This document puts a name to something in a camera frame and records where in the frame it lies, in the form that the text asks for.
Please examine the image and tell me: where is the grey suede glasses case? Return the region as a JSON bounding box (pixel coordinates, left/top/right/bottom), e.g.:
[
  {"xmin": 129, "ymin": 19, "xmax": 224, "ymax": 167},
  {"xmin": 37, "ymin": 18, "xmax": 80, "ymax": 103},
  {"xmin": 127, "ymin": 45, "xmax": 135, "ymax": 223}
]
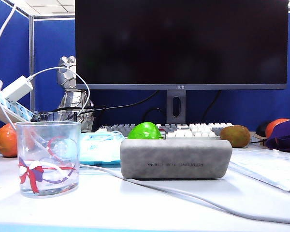
[{"xmin": 120, "ymin": 139, "xmax": 233, "ymax": 180}]

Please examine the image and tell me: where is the green apple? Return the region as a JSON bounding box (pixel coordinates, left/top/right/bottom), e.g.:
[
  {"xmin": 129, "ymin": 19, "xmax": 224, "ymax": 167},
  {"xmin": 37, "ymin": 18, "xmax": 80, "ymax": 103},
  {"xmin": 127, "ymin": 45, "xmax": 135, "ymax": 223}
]
[{"xmin": 127, "ymin": 121, "xmax": 164, "ymax": 140}]

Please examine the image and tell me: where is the grey monitor stand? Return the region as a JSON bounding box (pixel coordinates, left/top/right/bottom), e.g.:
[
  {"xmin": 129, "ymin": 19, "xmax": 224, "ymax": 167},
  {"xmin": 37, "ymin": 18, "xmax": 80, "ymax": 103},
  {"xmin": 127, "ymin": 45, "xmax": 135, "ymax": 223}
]
[{"xmin": 166, "ymin": 89, "xmax": 187, "ymax": 124}]

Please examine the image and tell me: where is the white and grey keyboard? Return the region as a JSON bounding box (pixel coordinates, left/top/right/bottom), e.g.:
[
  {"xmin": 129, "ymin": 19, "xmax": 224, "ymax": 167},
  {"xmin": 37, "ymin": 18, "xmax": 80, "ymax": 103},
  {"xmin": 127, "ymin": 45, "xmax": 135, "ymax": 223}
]
[{"xmin": 99, "ymin": 122, "xmax": 235, "ymax": 140}]

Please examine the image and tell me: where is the blue face mask pack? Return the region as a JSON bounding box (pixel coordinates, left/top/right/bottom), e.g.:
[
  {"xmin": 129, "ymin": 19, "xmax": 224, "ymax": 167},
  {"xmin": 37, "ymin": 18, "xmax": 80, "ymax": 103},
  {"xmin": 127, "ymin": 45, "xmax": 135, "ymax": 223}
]
[{"xmin": 79, "ymin": 131, "xmax": 126, "ymax": 166}]

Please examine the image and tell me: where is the black computer monitor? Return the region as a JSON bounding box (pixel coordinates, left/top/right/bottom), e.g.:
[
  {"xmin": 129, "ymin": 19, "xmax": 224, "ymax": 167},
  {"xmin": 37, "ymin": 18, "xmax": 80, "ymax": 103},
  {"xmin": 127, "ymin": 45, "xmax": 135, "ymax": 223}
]
[{"xmin": 74, "ymin": 0, "xmax": 290, "ymax": 90}]

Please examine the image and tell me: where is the silver robot figurine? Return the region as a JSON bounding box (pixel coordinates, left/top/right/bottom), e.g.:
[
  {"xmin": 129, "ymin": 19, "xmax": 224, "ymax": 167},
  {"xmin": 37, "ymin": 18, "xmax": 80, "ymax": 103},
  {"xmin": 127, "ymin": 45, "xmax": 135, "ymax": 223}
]
[{"xmin": 57, "ymin": 56, "xmax": 95, "ymax": 132}]

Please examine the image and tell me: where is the brown kiwi fruit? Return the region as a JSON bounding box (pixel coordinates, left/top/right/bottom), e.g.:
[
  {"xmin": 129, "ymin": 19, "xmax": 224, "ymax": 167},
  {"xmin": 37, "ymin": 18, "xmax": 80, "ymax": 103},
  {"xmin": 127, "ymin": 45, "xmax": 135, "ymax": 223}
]
[{"xmin": 219, "ymin": 125, "xmax": 251, "ymax": 148}]

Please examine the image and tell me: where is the glass cup with ribbon print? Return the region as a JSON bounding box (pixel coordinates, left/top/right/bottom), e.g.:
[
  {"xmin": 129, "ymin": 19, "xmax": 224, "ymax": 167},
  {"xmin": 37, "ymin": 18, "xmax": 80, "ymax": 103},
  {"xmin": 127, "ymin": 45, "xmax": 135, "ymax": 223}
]
[{"xmin": 15, "ymin": 121, "xmax": 82, "ymax": 199}]

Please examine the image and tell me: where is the black computer mouse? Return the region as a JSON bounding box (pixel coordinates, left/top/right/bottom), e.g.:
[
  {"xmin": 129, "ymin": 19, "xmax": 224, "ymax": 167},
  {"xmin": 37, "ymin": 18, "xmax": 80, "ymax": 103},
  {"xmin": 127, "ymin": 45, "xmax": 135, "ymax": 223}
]
[{"xmin": 255, "ymin": 121, "xmax": 271, "ymax": 137}]

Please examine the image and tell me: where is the orange fruit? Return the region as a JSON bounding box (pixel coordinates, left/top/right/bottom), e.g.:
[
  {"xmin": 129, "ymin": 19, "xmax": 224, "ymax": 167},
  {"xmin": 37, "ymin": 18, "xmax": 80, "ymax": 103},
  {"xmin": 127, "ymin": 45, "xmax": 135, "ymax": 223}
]
[
  {"xmin": 265, "ymin": 118, "xmax": 290, "ymax": 138},
  {"xmin": 0, "ymin": 122, "xmax": 19, "ymax": 158}
]

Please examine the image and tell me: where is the white power strip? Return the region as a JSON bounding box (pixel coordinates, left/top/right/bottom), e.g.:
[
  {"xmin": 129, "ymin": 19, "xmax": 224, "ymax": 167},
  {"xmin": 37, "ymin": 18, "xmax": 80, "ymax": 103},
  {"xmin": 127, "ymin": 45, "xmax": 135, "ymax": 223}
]
[{"xmin": 0, "ymin": 86, "xmax": 34, "ymax": 123}]

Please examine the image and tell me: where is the white charger adapter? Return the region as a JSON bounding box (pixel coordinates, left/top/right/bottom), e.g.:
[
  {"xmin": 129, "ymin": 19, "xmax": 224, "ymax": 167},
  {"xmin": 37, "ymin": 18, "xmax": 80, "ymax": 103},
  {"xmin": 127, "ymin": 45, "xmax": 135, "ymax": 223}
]
[{"xmin": 1, "ymin": 75, "xmax": 34, "ymax": 102}]

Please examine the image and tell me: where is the clear plastic document folder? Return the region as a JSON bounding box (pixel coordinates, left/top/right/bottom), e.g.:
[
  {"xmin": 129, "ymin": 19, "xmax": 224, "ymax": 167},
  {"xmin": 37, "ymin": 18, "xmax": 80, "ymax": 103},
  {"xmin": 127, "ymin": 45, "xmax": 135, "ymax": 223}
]
[{"xmin": 228, "ymin": 147, "xmax": 290, "ymax": 192}]

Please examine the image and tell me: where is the black monitor cable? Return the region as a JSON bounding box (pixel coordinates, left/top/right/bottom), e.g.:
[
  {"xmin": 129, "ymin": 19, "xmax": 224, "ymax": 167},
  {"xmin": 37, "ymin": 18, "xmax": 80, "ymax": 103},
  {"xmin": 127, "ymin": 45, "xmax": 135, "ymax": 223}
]
[
  {"xmin": 52, "ymin": 89, "xmax": 160, "ymax": 114},
  {"xmin": 144, "ymin": 107, "xmax": 167, "ymax": 125},
  {"xmin": 202, "ymin": 89, "xmax": 222, "ymax": 121}
]

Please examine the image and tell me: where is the aluminium partition post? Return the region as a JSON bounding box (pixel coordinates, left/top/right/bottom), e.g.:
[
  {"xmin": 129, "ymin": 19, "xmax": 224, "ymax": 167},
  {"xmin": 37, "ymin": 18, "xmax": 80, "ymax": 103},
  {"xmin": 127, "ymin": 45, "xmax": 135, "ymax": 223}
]
[{"xmin": 29, "ymin": 15, "xmax": 36, "ymax": 112}]

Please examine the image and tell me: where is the white hanging cable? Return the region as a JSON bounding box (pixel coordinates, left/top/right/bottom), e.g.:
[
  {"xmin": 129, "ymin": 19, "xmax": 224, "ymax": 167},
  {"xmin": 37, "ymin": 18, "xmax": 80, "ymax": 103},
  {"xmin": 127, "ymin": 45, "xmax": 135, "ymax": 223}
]
[{"xmin": 0, "ymin": 0, "xmax": 18, "ymax": 58}]

